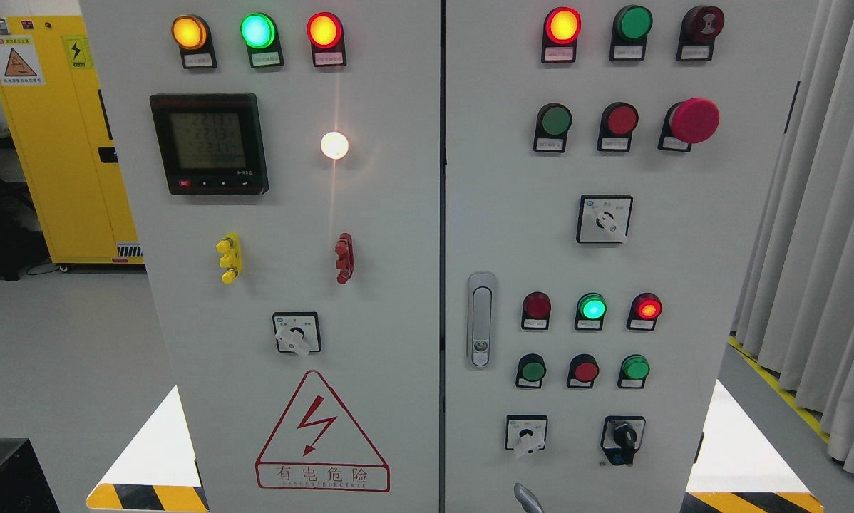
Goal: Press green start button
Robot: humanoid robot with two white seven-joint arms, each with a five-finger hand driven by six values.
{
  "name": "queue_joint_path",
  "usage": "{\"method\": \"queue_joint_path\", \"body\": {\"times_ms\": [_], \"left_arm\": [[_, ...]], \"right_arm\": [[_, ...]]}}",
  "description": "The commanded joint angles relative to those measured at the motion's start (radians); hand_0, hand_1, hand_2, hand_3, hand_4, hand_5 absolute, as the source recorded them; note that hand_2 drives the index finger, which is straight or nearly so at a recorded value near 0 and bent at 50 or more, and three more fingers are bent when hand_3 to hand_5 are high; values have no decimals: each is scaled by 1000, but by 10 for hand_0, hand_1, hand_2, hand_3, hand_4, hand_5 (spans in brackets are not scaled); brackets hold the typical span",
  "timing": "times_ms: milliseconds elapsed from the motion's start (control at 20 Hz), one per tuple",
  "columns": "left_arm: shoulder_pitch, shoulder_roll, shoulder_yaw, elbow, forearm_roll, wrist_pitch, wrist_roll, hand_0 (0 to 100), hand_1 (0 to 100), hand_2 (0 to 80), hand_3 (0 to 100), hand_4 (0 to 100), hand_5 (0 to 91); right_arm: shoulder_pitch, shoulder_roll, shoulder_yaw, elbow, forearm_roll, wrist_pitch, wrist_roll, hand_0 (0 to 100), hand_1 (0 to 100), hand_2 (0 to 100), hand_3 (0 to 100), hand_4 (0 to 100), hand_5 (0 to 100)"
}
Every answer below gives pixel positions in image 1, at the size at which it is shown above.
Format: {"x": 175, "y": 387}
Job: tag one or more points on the lit green lamp lower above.
{"x": 590, "y": 312}

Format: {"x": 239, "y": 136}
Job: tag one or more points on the red electric hazard warning sticker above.
{"x": 317, "y": 444}

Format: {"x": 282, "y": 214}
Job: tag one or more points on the orange indicator lamp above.
{"x": 194, "y": 40}

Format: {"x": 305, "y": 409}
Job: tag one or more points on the silver door lock handle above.
{"x": 481, "y": 299}

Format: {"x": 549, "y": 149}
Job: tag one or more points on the grey curtain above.
{"x": 796, "y": 312}

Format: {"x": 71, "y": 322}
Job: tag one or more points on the red stop push button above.
{"x": 618, "y": 121}

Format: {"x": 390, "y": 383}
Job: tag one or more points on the green start push button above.
{"x": 553, "y": 122}

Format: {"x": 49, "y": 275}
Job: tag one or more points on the red emergency stop mushroom button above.
{"x": 687, "y": 123}

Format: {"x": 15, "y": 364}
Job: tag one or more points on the lit red lamp lower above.
{"x": 643, "y": 312}

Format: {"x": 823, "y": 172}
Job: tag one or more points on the red terminal post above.
{"x": 345, "y": 262}

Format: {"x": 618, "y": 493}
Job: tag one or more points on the lower white selector switch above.
{"x": 525, "y": 434}

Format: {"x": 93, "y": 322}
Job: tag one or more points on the yellow safety cabinet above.
{"x": 52, "y": 101}

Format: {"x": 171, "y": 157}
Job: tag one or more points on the black key switch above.
{"x": 621, "y": 438}

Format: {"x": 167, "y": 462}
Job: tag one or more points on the dark red indicator lamp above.
{"x": 536, "y": 310}

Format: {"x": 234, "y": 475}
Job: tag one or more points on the right grey cabinet door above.
{"x": 513, "y": 212}

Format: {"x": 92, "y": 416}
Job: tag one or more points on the yellow terminal post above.
{"x": 230, "y": 259}

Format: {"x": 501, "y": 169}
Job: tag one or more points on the black digital power meter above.
{"x": 211, "y": 144}

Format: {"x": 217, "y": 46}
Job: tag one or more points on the black box lower left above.
{"x": 23, "y": 486}

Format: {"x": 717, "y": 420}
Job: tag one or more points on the lit red lamp top right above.
{"x": 560, "y": 32}

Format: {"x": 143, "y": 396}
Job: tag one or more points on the upper right selector switch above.
{"x": 604, "y": 219}

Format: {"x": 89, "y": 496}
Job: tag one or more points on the grey cabinet door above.
{"x": 513, "y": 212}
{"x": 379, "y": 330}

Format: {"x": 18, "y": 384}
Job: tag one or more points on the green lamp top right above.
{"x": 630, "y": 29}

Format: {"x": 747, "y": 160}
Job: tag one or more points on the left door selector switch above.
{"x": 297, "y": 332}

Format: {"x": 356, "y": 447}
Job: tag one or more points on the lit green indicator lamp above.
{"x": 261, "y": 36}

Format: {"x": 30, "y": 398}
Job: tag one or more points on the dark red buzzer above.
{"x": 698, "y": 31}

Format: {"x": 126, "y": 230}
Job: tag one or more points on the white lit indicator lamp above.
{"x": 334, "y": 145}

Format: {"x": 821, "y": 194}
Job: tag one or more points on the left grey cabinet door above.
{"x": 379, "y": 330}

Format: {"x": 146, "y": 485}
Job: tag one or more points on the lower right green button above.
{"x": 633, "y": 372}

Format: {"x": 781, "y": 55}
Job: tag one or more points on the lit red indicator lamp left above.
{"x": 326, "y": 36}

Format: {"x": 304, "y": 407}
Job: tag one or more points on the lower red push button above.
{"x": 582, "y": 372}

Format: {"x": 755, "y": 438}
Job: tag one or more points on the lower left green button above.
{"x": 530, "y": 371}

